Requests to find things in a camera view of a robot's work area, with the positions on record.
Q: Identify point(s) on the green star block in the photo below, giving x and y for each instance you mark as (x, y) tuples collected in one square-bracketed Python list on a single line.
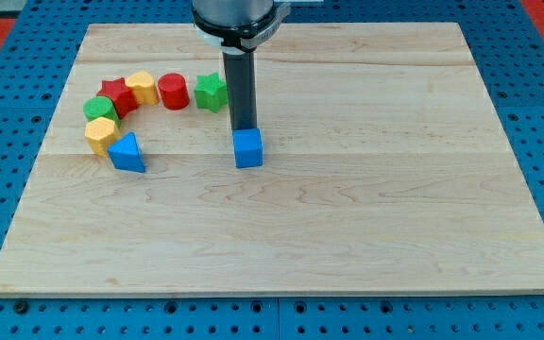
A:
[(211, 92)]

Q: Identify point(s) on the green cylinder block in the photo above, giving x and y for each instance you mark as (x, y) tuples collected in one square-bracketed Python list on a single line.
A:
[(100, 106)]

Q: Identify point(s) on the yellow hexagon block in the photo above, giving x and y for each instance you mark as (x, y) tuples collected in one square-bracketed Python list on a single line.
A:
[(101, 133)]

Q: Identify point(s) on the light wooden board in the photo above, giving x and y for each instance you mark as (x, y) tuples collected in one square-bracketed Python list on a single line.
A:
[(386, 172)]

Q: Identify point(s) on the red star block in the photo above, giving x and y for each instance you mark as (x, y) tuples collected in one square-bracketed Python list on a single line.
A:
[(121, 96)]

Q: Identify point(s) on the blue triangle block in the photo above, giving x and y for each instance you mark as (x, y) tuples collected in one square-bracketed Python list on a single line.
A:
[(125, 154)]

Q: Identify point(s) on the blue cube block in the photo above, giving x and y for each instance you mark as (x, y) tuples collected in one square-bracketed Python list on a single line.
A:
[(248, 148)]

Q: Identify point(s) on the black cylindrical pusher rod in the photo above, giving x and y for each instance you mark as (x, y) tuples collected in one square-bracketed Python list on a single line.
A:
[(241, 88)]

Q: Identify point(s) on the red cylinder block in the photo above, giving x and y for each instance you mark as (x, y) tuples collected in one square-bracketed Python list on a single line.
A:
[(173, 91)]

